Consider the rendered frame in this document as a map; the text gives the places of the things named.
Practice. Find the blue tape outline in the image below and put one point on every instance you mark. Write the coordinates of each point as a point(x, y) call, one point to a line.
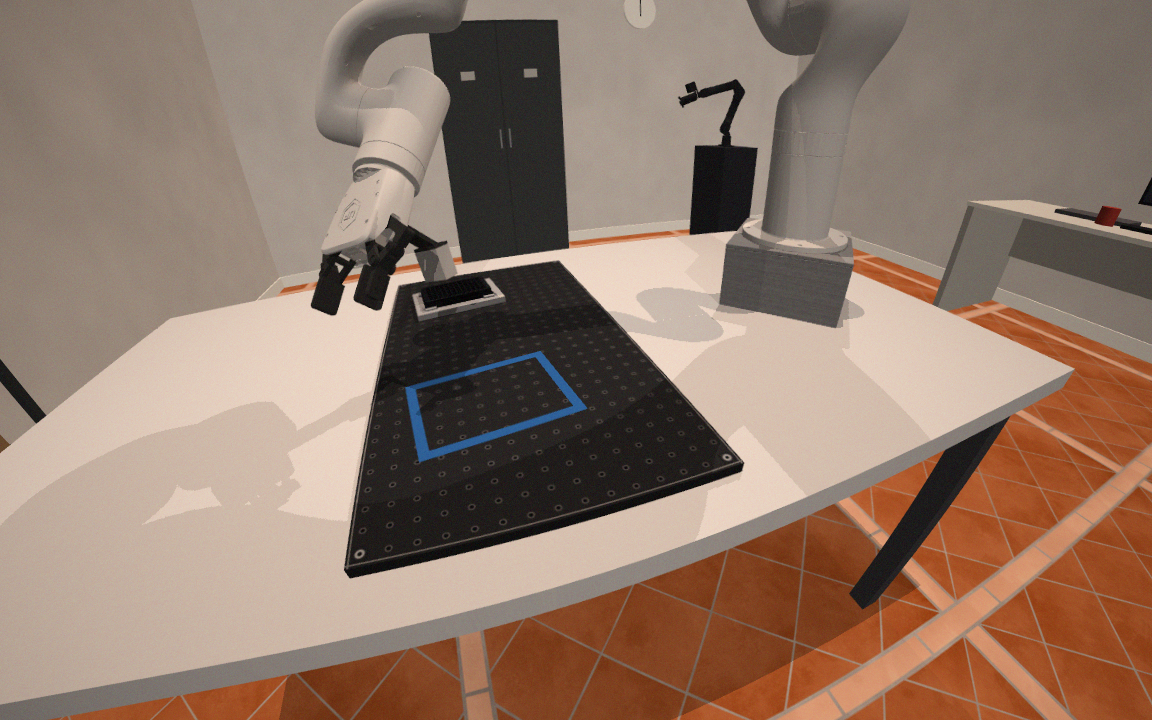
point(417, 424)

